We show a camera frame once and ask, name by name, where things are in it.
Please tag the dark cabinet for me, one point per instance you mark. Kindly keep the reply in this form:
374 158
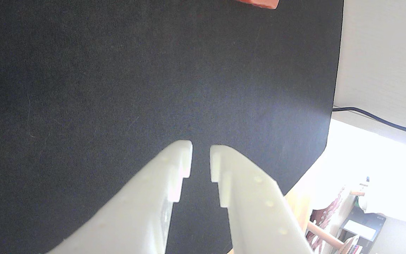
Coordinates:
363 229

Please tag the orange-brown square biscuit toy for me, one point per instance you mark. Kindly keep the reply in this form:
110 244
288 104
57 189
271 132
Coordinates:
259 2

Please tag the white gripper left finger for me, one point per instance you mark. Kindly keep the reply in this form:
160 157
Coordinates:
143 204

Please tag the red patterned cloth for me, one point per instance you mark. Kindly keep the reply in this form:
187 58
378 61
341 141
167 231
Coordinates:
326 215

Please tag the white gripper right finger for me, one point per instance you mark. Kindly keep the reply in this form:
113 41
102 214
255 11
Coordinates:
256 211

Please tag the black desk mat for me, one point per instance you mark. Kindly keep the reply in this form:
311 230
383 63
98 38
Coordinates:
83 88

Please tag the wooden rod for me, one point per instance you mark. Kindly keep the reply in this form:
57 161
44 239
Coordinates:
324 235

